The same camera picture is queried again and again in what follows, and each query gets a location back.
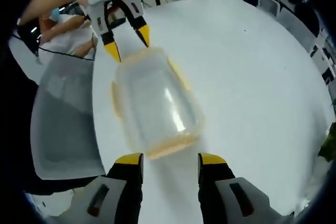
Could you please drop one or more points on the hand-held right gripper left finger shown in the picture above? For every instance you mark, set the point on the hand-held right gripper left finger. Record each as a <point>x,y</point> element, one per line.
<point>115,195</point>

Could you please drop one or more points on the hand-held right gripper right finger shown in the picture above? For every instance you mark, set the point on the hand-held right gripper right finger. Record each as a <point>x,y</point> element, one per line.
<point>225,197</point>

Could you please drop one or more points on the clear container with yellow buckle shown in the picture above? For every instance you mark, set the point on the clear container with yellow buckle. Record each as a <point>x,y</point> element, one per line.
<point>157,103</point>

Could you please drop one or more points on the person's white shirt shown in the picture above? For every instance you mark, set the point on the person's white shirt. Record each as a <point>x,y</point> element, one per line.
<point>68,40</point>

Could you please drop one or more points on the grey mesh office chair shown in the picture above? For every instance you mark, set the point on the grey mesh office chair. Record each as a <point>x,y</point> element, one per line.
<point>65,116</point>

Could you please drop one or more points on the green potted plant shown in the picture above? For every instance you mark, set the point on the green potted plant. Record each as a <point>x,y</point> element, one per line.
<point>329,142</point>

